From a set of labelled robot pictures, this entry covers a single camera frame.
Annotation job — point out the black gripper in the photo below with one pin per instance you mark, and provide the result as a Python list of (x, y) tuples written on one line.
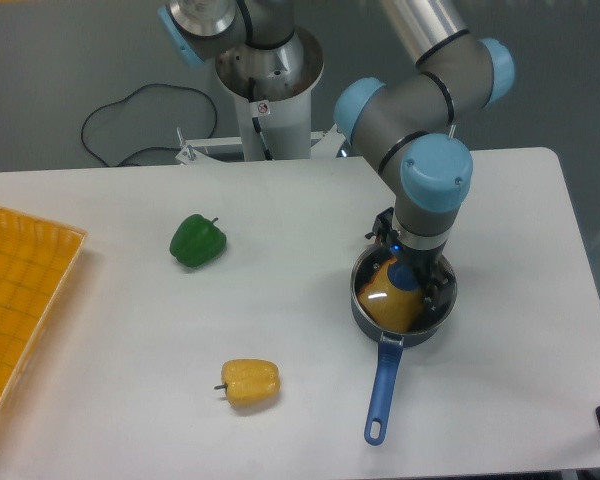
[(420, 253)]

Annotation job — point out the glass pot lid blue knob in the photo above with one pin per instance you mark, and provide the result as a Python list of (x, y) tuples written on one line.
[(366, 265)]

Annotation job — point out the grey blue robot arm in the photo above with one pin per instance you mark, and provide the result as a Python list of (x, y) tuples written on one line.
[(405, 133)]

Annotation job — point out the yellow toy bell pepper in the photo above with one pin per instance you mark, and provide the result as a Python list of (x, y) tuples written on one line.
[(247, 382)]

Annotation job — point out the green toy bell pepper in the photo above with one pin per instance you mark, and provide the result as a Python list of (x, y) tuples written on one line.
[(197, 241)]

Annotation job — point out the yellow plastic basket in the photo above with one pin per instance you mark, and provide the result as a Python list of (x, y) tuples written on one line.
[(36, 257)]

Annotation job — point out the dark pot blue handle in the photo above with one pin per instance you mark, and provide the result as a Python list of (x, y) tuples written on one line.
[(389, 352)]

